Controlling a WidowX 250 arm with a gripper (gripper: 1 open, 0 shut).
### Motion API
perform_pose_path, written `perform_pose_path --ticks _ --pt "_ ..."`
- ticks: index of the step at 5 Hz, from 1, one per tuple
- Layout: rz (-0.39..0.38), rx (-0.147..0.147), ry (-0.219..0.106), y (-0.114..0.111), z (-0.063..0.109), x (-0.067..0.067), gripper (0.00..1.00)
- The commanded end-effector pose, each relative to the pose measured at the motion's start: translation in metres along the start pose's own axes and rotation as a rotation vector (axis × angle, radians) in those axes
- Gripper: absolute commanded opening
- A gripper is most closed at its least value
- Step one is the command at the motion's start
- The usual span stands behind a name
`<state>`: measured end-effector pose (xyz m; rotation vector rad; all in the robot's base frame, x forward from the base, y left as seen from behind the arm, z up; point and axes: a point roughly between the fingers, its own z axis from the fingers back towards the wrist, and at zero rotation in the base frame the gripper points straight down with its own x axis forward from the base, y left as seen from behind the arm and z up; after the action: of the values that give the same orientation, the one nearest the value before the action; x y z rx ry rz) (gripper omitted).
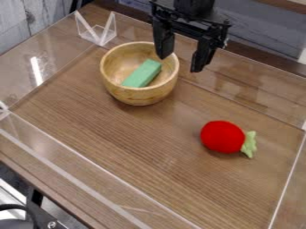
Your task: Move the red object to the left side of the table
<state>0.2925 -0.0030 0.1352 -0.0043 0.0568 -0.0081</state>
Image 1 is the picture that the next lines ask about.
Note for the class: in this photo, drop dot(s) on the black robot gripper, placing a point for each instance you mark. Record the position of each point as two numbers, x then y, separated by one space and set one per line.
192 18

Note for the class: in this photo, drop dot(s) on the red plush strawberry toy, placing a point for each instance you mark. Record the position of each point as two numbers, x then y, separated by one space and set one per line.
223 137

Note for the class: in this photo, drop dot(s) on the green rectangular block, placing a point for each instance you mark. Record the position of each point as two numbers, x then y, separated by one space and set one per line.
143 74

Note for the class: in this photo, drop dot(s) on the wooden bowl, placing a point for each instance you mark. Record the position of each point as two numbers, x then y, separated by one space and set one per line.
119 63

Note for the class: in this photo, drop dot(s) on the clear acrylic corner bracket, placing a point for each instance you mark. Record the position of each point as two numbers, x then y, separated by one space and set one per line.
97 34

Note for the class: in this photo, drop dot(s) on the clear acrylic tray wall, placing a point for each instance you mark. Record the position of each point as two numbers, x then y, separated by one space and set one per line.
96 195

